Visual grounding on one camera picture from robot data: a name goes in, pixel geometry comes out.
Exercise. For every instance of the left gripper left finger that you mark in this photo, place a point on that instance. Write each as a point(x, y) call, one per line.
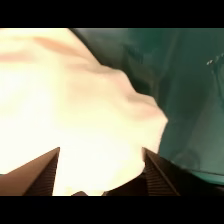
point(36, 178)

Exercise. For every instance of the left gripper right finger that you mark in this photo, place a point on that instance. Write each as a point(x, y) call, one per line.
point(159, 180)

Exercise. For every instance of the cream garment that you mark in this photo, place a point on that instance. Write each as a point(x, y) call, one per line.
point(73, 110)

